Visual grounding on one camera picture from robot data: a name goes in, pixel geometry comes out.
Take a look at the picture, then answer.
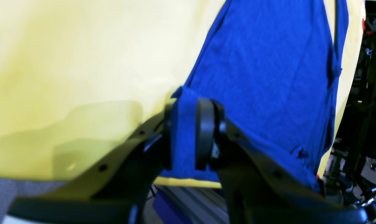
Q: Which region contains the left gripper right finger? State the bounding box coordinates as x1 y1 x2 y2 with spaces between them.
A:
196 98 375 224

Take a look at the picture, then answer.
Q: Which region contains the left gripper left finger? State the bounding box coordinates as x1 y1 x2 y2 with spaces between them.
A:
7 100 175 224

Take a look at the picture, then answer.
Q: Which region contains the blue long-sleeve T-shirt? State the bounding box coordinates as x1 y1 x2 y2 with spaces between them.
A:
160 0 349 191

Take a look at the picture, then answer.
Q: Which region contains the yellow table cloth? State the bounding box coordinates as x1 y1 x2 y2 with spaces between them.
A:
0 0 365 188

